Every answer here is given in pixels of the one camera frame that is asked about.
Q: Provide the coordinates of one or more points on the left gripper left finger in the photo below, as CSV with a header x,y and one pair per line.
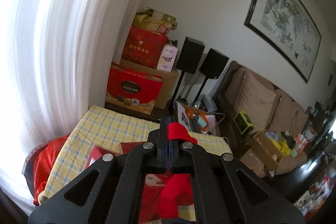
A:
x,y
110,190

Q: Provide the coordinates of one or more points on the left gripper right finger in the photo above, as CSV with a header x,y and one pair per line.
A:
x,y
226,191

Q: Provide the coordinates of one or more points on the shallow cardboard tray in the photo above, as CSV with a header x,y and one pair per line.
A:
x,y
265,150

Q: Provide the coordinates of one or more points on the yellow plaid tablecloth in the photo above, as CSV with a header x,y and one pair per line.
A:
x,y
98,127

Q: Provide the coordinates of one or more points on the green portable radio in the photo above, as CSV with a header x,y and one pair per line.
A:
x,y
243,123

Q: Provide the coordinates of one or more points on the yellow plastic bag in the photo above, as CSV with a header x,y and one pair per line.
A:
x,y
282,147

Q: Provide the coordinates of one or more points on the red plastic bag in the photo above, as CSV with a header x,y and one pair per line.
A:
x,y
38,165

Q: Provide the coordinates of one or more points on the floor box of clutter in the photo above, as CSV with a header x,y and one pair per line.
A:
x,y
198,120

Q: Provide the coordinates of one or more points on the brown sofa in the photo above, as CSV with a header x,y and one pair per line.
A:
x,y
286,121

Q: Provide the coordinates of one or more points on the brown sofa cushion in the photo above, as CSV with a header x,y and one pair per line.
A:
x,y
255,100

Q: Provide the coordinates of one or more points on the red chocolate gift box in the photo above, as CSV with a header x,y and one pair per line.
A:
x,y
131,89

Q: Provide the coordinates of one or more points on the brown cardboard box stack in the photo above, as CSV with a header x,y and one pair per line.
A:
x,y
168,80

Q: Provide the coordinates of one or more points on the right black speaker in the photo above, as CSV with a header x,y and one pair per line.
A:
x,y
214,63

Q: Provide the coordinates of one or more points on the black speaker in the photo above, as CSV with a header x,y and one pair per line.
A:
x,y
214,63
190,55

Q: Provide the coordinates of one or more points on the left black speaker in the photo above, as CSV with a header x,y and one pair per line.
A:
x,y
190,55

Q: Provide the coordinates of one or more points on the red tall gift bag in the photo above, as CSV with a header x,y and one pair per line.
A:
x,y
143,47

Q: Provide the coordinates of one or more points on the small pink white box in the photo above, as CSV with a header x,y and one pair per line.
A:
x,y
167,58

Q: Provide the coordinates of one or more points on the brown paper bag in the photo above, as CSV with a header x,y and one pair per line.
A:
x,y
154,21

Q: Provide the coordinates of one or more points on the white curtain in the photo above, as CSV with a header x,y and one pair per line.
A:
x,y
55,59

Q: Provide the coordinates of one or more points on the framed ink painting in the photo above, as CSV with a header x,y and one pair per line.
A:
x,y
289,28

